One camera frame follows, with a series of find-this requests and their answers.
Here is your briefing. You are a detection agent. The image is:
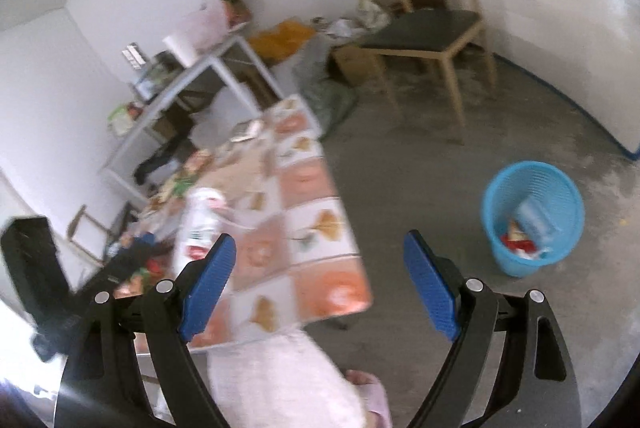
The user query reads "blue plastic waste basket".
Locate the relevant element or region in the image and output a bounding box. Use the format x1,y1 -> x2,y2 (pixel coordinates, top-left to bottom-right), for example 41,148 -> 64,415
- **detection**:
480,160 -> 585,278

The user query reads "grey plastic bag on floor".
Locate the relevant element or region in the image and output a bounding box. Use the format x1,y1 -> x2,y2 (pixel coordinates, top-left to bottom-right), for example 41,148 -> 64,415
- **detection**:
293,34 -> 358,139

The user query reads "cardboard box on floor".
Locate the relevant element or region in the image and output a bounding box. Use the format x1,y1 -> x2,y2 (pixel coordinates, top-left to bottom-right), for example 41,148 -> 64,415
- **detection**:
331,44 -> 373,86

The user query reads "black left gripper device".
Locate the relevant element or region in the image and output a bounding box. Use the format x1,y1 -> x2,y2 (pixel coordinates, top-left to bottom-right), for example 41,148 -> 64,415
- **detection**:
1,217 -> 110,362

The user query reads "yellow orange bag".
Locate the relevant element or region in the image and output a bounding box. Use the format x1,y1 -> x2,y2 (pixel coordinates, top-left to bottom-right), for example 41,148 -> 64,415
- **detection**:
247,19 -> 317,65

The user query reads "white paper towel roll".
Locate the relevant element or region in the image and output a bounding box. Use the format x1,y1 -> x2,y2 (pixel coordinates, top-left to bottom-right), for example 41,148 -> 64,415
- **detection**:
163,32 -> 200,68

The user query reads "pink white sleeve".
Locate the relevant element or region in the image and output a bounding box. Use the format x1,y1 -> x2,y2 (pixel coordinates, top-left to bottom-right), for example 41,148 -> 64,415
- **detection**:
207,328 -> 393,427

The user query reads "white plastic bag under table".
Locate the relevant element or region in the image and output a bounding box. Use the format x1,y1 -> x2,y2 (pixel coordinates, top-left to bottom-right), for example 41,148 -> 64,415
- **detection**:
189,84 -> 262,151

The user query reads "patterned tablecloth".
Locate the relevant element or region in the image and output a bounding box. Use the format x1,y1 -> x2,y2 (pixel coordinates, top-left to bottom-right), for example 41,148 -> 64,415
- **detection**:
115,94 -> 372,350

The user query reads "wooden chair dark seat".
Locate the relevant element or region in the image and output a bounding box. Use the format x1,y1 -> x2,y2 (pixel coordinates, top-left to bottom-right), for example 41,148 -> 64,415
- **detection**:
66,203 -> 138,265

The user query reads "wooden armchair dark seat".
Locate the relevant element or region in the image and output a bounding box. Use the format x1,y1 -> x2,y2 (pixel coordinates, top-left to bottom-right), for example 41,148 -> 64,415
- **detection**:
359,0 -> 497,144

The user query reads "pink white plastic bag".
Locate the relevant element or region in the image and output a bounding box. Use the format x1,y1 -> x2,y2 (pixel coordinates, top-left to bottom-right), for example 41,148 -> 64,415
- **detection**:
171,187 -> 230,276

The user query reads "white metal side table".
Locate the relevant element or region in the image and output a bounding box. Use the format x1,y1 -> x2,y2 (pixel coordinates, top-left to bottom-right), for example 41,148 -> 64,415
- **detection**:
100,33 -> 285,203

